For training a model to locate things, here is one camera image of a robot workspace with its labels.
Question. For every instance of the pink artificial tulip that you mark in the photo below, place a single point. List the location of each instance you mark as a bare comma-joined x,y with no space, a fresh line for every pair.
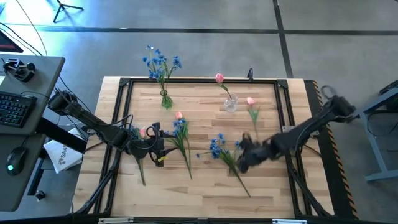
142,132
250,101
179,115
219,77

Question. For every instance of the black desk caster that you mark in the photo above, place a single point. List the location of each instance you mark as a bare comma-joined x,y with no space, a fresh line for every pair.
39,195

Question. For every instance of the black clamp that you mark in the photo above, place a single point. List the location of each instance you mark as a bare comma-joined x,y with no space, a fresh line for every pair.
18,70

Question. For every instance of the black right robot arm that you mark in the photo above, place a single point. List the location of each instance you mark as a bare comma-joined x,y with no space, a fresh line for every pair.
311,127

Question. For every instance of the black tripod stand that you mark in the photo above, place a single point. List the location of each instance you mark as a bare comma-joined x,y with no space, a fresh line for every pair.
63,7

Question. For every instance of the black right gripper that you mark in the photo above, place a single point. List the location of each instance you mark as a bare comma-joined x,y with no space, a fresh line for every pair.
264,151

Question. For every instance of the clear glass vase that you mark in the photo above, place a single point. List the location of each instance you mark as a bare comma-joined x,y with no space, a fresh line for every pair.
231,105

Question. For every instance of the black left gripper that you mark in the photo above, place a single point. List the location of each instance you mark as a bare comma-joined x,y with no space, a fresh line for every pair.
146,147

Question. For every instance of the silver metal bracket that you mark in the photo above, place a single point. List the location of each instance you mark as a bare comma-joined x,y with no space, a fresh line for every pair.
289,221
115,220

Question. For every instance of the grey metal stand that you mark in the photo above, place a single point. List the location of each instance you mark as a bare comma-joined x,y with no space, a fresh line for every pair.
376,146

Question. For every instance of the grey desk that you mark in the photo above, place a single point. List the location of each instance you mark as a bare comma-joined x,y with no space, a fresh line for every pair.
21,186

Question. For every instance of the black yellow hazard strip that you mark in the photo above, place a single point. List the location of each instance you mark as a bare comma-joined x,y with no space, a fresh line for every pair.
329,149

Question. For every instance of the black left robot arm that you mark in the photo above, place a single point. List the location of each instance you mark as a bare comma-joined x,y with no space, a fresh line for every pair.
93,124

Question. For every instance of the black keyboard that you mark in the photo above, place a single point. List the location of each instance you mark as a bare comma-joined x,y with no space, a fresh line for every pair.
15,107

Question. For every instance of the black aluminium table frame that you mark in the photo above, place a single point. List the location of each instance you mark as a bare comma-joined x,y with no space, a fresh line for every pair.
202,81

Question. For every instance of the green glass vase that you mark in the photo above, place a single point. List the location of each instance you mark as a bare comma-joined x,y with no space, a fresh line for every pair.
166,102

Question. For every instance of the black computer mouse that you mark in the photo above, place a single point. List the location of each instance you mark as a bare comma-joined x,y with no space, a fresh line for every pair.
16,160

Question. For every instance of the blue artificial flower bunch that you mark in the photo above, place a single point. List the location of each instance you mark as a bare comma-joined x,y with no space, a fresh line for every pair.
215,151
161,77
134,129
178,125

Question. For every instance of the black camera post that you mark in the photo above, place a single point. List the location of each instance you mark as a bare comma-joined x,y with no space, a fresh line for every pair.
250,74

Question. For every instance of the white paper box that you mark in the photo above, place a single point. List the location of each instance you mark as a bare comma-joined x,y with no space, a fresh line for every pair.
62,155

